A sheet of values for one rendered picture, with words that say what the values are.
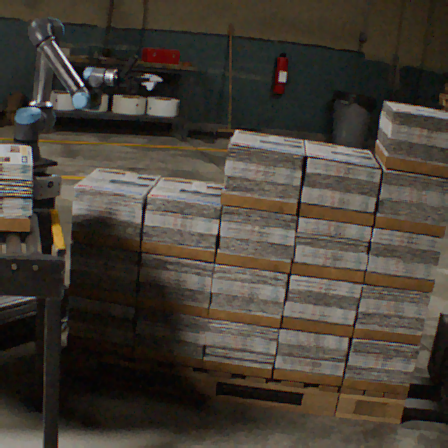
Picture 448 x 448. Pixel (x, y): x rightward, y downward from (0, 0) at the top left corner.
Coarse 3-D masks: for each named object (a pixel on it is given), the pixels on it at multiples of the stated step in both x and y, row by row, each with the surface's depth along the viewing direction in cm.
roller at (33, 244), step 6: (30, 216) 254; (36, 216) 258; (30, 222) 248; (36, 222) 251; (30, 228) 242; (36, 228) 244; (30, 234) 236; (36, 234) 237; (30, 240) 231; (36, 240) 231; (30, 246) 225; (36, 246) 225; (30, 252) 220; (36, 252) 220
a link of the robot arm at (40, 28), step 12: (36, 24) 315; (48, 24) 317; (36, 36) 313; (48, 36) 314; (36, 48) 315; (48, 48) 314; (48, 60) 316; (60, 60) 315; (60, 72) 316; (72, 72) 317; (72, 84) 316; (72, 96) 318; (84, 96) 315; (84, 108) 318
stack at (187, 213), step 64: (128, 192) 291; (192, 192) 303; (128, 256) 297; (256, 256) 292; (320, 256) 289; (128, 320) 304; (192, 320) 301; (320, 320) 296; (128, 384) 311; (192, 384) 308; (256, 384) 306; (320, 384) 305
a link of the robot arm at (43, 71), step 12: (60, 24) 330; (60, 36) 331; (36, 72) 332; (48, 72) 332; (36, 84) 333; (48, 84) 334; (36, 96) 334; (48, 96) 336; (48, 108) 336; (48, 120) 337
